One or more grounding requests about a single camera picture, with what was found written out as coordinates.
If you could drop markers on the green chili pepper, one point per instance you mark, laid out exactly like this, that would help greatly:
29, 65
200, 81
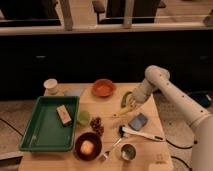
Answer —
124, 99

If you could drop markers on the yellow banana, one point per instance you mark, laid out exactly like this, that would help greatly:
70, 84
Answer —
123, 111

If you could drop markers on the brown grape bunch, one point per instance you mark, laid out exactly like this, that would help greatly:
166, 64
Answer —
96, 126

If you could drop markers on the small green cup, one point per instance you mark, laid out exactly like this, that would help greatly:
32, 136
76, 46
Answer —
83, 118

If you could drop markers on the white paper cup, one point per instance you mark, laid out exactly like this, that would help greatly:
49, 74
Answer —
51, 86

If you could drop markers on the green plastic tray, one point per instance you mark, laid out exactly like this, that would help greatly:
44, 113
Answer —
45, 131

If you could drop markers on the metal fork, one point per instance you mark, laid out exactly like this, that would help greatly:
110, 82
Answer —
106, 154

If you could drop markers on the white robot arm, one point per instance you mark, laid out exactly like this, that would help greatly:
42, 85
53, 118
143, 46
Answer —
199, 119

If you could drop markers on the dark brown plate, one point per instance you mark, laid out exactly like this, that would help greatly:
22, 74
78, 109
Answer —
92, 137

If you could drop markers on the white handled dish brush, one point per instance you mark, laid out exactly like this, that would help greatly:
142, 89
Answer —
142, 134

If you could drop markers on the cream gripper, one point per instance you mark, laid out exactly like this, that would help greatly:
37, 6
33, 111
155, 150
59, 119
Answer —
132, 103

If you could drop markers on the yellow round fruit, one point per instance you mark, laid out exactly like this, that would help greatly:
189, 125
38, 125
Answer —
86, 147

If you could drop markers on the blue sponge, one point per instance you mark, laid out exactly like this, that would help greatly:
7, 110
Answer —
138, 122

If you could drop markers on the orange bowl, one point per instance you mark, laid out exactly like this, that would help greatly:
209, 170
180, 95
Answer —
103, 88

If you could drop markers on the small metal cup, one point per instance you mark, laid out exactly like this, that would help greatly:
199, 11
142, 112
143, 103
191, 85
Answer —
128, 152

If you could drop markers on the grey cloth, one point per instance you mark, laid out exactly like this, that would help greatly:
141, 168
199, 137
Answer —
74, 92

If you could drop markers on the wooden block in tray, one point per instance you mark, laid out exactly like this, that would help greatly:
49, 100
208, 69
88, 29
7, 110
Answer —
64, 115

